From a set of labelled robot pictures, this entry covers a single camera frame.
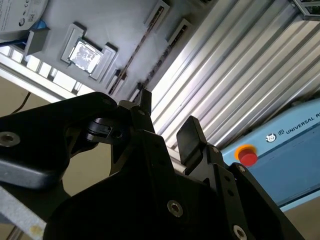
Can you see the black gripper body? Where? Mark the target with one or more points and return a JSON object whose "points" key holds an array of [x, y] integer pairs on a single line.
{"points": [[107, 215]]}

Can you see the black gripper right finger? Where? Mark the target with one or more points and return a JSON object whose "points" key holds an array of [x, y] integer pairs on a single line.
{"points": [[191, 141]]}

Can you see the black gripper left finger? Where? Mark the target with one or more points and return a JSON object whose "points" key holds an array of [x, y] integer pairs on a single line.
{"points": [[166, 186]]}

